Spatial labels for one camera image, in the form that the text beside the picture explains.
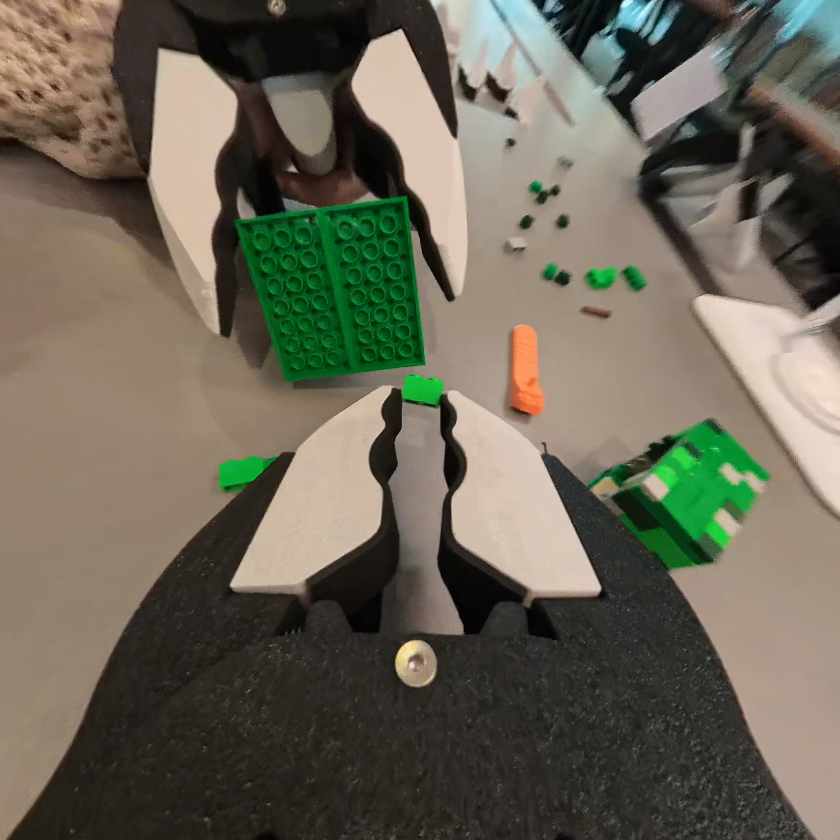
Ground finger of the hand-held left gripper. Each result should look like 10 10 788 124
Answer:
147 49 282 370
350 33 469 303

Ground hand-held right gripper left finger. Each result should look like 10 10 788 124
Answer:
228 386 403 634

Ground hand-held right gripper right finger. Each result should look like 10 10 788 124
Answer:
437 391 605 635

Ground small green lego brick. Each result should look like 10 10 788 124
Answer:
402 374 445 409

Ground green lego base plate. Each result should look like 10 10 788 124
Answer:
234 196 427 383

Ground flat green lego brick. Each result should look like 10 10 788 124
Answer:
218 456 278 493

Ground orange lego brick separator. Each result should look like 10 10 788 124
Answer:
508 324 547 416

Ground green lego block build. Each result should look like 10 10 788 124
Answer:
587 419 773 571

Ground scattered small lego pieces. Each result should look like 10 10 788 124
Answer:
502 134 649 293

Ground person's left hand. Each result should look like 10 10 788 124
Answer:
238 85 380 211

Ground white furniture legs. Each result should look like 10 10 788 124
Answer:
453 0 578 126

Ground beige knit cloth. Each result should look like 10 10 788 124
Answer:
0 0 147 181

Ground black chair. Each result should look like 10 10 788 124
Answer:
637 125 840 309

